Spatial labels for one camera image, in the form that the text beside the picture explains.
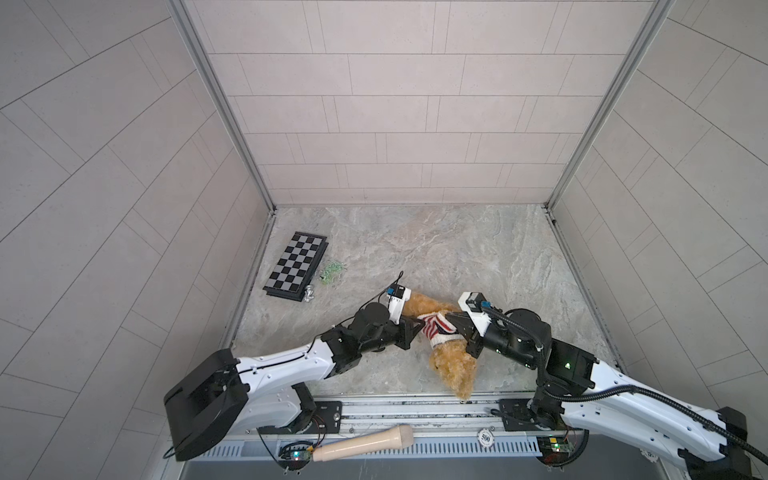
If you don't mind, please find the folded black white chessboard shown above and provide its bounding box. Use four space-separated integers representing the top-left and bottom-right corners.
263 231 328 302

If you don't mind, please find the beige cylindrical handle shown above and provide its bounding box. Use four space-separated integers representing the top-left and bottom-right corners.
312 425 414 462

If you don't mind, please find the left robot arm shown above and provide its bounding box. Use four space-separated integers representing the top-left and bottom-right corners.
163 303 425 461

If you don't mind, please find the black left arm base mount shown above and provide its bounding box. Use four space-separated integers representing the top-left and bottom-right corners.
257 383 343 435

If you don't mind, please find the black corrugated right cable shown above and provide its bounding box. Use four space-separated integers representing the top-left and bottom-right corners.
479 304 768 467

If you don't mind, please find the clear bag of green bricks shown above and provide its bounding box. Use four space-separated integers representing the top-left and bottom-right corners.
319 260 345 285

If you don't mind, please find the right green circuit board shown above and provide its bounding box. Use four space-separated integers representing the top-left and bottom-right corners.
536 436 574 465

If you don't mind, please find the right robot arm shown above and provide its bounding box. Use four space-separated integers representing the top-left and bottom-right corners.
446 302 767 479

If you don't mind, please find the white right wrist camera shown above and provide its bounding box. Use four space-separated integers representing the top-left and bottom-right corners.
458 292 491 337

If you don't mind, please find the black left camera cable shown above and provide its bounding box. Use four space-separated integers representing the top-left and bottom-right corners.
305 269 406 355

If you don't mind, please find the knitted american flag sweater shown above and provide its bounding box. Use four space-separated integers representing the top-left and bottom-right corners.
418 311 464 349

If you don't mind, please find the left green circuit board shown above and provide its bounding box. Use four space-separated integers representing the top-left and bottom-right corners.
279 441 315 471

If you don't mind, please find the green circuit board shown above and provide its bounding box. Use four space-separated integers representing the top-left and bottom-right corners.
279 441 315 471
536 436 574 465

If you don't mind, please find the tan plush teddy bear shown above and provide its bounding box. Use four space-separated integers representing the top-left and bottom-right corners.
403 292 477 401

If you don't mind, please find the silver foil wrapped item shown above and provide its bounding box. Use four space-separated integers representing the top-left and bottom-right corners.
303 285 314 302

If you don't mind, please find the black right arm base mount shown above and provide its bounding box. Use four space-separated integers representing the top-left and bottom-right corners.
486 389 582 431

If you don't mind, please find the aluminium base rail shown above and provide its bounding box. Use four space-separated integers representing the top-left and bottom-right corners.
167 392 661 463

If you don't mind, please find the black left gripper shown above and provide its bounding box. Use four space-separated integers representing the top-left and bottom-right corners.
354 315 426 356

